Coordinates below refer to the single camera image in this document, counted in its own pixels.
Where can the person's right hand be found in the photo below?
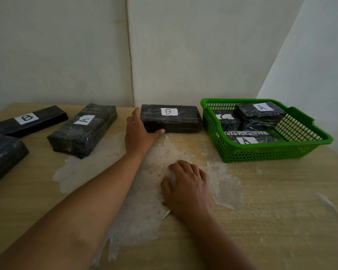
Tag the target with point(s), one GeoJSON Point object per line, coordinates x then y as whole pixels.
{"type": "Point", "coordinates": [188, 194]}

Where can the person's left hand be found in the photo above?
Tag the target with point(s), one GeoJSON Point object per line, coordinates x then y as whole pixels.
{"type": "Point", "coordinates": [136, 139]}

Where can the person's right thumb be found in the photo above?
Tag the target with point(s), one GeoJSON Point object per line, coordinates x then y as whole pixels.
{"type": "Point", "coordinates": [166, 188]}

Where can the person's right little finger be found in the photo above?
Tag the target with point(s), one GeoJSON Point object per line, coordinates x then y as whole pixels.
{"type": "Point", "coordinates": [205, 178]}

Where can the person's left thumb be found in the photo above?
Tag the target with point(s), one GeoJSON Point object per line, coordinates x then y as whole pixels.
{"type": "Point", "coordinates": [156, 132]}

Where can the person's right middle finger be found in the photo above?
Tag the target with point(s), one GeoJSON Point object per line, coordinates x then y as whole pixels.
{"type": "Point", "coordinates": [187, 165]}

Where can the black brick package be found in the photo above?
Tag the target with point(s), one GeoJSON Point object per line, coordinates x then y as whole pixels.
{"type": "Point", "coordinates": [81, 134]}
{"type": "Point", "coordinates": [180, 120]}
{"type": "Point", "coordinates": [259, 119]}

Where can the person's right forearm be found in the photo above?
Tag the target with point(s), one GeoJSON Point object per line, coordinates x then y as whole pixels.
{"type": "Point", "coordinates": [219, 244]}

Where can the person's left forearm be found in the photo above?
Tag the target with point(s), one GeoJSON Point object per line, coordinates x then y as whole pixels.
{"type": "Point", "coordinates": [73, 216]}

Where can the small black wrapped package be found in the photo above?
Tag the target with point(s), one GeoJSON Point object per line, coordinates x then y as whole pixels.
{"type": "Point", "coordinates": [228, 123]}

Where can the black wrapped package paper strip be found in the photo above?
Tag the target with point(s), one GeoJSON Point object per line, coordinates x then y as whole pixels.
{"type": "Point", "coordinates": [259, 139]}

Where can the green plastic basket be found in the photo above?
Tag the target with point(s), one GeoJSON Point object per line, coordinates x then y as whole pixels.
{"type": "Point", "coordinates": [270, 153]}

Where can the long flat black wrapped package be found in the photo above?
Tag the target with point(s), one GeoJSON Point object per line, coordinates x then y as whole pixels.
{"type": "Point", "coordinates": [48, 118]}

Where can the black glossy wrapped package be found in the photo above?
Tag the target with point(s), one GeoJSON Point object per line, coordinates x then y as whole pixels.
{"type": "Point", "coordinates": [2, 157]}

